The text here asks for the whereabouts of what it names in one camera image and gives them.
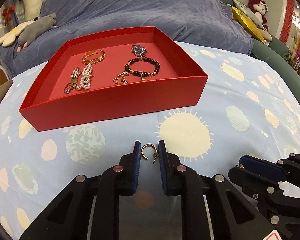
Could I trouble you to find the gold wristwatch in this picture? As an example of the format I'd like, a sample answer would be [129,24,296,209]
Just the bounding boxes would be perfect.
[70,67,81,88]

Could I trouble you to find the red ribbon bow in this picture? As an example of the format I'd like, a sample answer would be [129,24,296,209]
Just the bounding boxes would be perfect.
[2,4,16,22]

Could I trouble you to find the white plush toy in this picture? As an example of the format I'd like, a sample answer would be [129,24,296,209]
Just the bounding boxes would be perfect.
[16,0,42,21]

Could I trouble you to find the red cardboard box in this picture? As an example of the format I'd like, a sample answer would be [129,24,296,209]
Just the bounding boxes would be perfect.
[19,26,208,132]

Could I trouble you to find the pearl bracelet with charm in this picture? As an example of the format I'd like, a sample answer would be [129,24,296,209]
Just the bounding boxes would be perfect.
[80,64,93,90]

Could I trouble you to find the silver wristwatch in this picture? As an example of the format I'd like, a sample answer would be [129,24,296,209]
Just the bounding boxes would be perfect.
[131,44,148,57]

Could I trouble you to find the red monkey plush toy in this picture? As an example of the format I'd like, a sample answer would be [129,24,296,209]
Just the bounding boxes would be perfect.
[247,0,269,32]

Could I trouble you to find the red wall decoration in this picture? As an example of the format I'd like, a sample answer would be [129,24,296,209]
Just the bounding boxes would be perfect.
[280,0,300,53]

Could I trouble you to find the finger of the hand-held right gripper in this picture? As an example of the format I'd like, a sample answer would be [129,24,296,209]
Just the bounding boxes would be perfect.
[228,154,289,189]
[277,153,300,180]

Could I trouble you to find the silver cushion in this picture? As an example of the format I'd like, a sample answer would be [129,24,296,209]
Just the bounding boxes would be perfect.
[232,0,264,30]

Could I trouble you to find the black bead bracelet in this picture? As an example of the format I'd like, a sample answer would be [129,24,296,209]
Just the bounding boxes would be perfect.
[124,57,161,78]

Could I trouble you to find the gold chain bracelet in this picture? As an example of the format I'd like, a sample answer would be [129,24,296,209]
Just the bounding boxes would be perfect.
[112,72,129,85]

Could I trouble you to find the gold bangle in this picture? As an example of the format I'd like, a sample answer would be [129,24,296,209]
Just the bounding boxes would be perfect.
[81,50,106,64]

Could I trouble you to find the blue sofa blanket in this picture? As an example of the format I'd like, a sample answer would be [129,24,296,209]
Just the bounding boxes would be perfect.
[0,0,254,77]

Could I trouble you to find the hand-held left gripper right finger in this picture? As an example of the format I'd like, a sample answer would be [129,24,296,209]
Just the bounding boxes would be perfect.
[158,140,285,240]

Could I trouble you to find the grey plush toy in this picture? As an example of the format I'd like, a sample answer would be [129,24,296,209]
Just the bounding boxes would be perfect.
[16,14,57,52]

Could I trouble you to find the green sofa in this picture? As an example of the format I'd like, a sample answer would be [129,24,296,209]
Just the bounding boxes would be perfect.
[218,0,300,92]

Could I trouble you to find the yellow cushion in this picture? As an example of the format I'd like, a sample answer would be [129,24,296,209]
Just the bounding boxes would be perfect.
[230,5,267,46]

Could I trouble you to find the flower plush toy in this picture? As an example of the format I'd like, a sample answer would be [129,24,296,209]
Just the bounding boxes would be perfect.
[0,20,35,48]

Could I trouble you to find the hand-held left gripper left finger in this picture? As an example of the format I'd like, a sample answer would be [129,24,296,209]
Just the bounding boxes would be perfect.
[19,141,142,240]

